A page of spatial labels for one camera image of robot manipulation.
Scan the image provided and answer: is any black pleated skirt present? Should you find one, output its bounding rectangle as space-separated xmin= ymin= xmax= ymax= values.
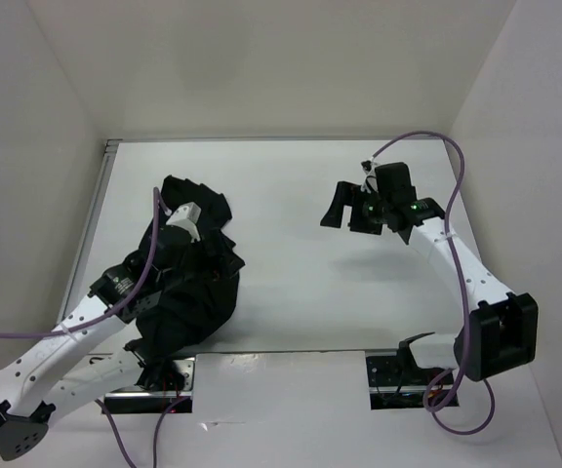
xmin=125 ymin=175 xmax=245 ymax=384

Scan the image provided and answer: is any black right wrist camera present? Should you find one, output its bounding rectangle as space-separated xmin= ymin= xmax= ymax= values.
xmin=375 ymin=162 xmax=417 ymax=206

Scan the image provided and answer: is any aluminium table edge rail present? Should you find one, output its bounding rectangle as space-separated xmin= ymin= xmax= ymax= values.
xmin=58 ymin=139 xmax=121 ymax=321

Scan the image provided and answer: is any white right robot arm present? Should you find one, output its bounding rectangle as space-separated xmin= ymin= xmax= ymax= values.
xmin=320 ymin=181 xmax=539 ymax=383

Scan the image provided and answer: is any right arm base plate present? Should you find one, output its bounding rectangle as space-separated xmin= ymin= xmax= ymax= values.
xmin=365 ymin=354 xmax=442 ymax=410

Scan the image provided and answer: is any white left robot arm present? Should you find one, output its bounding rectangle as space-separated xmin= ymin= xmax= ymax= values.
xmin=0 ymin=225 xmax=201 ymax=461

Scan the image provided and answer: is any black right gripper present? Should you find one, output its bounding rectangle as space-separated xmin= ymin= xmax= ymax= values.
xmin=320 ymin=180 xmax=392 ymax=235

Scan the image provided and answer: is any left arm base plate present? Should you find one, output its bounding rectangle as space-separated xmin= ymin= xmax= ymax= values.
xmin=102 ymin=356 xmax=196 ymax=415

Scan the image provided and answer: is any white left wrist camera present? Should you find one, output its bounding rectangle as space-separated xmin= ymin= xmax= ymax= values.
xmin=166 ymin=202 xmax=201 ymax=243

